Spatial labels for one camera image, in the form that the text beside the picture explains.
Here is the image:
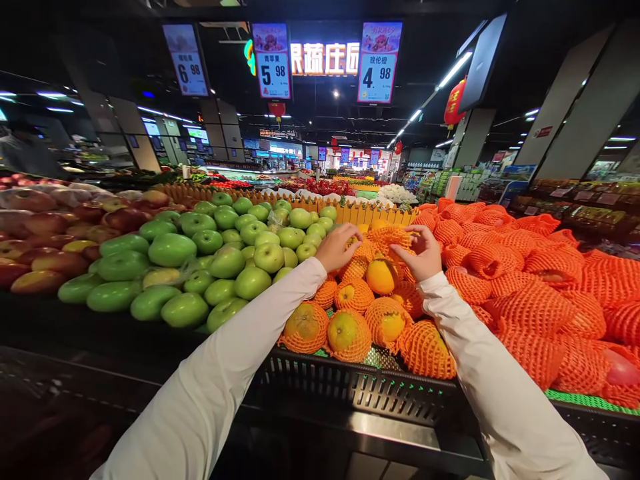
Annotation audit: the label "dark hanging screen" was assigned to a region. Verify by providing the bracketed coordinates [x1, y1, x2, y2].
[457, 13, 509, 114]

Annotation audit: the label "person's right fingers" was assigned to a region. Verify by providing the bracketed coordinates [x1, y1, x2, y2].
[403, 224, 437, 251]

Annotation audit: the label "orange fruit with foam sleeve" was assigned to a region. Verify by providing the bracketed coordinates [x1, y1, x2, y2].
[366, 225, 416, 262]

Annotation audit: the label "person's left fingers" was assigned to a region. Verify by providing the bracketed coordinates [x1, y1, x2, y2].
[332, 223, 365, 251]

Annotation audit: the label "yellow picket fence divider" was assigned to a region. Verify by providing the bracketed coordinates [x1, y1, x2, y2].
[151, 183, 422, 227]

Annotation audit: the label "black plastic display crate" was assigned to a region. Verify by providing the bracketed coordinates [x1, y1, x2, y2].
[247, 343, 640, 473]

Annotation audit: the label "pile of netted oranges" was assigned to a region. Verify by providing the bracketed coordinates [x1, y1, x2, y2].
[277, 219, 459, 381]

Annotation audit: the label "pile of green apples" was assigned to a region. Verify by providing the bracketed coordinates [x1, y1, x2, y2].
[57, 191, 339, 335]

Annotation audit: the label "person's right hand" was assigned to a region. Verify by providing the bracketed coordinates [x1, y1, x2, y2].
[389, 224, 444, 283]

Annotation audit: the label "pile of white produce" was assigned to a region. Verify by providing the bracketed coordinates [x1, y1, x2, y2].
[377, 183, 419, 205]

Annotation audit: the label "pile of red apples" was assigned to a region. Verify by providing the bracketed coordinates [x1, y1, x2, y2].
[0, 173, 187, 295]

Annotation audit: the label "pile of red produce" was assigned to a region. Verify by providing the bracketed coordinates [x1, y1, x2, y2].
[279, 178, 357, 197]

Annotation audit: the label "shelf of packaged goods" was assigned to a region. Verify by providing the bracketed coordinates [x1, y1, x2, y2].
[509, 178, 640, 259]

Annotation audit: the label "illuminated shop sign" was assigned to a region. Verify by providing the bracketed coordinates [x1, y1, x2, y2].
[243, 39, 361, 77]

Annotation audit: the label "hanging price sign, purple picture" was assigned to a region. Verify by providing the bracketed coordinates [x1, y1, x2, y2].
[251, 22, 294, 101]

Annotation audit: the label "hanging price sign, pink picture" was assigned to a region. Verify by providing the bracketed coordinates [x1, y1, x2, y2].
[357, 20, 404, 105]

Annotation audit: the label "large red lantern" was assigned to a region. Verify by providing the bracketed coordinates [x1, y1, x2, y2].
[443, 78, 467, 132]

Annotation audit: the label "heap of orange-netted red fruit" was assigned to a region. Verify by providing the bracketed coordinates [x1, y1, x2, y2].
[413, 197, 640, 410]

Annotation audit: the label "person's left hand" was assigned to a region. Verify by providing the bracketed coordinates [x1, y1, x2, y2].
[313, 223, 365, 274]

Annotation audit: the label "hanging price sign, pale picture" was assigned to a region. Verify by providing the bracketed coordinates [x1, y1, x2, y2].
[161, 23, 211, 98]

